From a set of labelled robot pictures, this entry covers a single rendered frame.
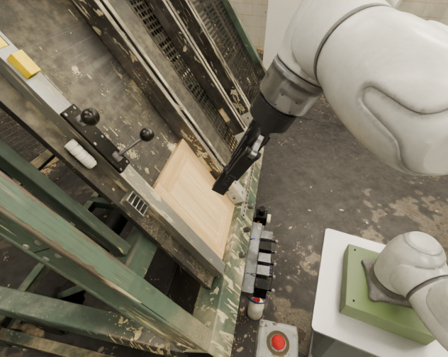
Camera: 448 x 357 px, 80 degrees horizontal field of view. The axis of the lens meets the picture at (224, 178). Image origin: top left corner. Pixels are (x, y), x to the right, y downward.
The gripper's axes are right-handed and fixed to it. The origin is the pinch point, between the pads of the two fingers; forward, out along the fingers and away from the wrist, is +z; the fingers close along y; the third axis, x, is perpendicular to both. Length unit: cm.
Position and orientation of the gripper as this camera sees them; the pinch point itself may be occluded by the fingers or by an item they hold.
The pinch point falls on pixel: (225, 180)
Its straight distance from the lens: 56.1
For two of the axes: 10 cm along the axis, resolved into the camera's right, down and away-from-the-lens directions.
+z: -4.4, 6.4, 6.3
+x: 8.8, 4.5, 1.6
